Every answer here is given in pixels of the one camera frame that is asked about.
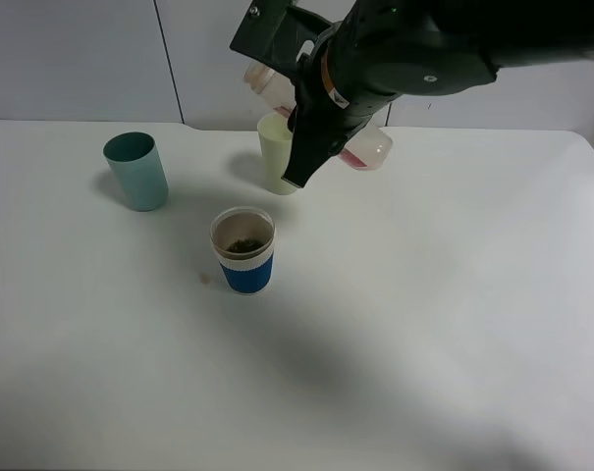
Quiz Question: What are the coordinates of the clear cup with blue sleeve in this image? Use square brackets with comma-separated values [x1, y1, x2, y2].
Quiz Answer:
[210, 206, 276, 294]

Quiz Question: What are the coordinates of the clear plastic drink bottle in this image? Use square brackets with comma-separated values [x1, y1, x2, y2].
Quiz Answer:
[243, 60, 393, 171]

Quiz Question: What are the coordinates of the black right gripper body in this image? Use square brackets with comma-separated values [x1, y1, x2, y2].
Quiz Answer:
[294, 19, 401, 147]

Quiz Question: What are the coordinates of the pale yellow plastic cup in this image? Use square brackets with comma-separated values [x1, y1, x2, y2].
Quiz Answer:
[257, 113, 297, 195]

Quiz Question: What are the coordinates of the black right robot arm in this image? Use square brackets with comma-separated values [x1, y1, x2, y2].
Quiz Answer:
[283, 1, 594, 187]

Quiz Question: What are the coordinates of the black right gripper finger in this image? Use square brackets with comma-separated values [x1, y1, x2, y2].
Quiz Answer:
[282, 105, 360, 188]

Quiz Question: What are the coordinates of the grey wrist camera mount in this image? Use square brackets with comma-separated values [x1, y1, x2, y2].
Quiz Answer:
[230, 0, 332, 79]

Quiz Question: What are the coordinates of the teal plastic cup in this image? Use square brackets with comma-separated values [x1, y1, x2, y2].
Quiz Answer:
[103, 131, 169, 212]

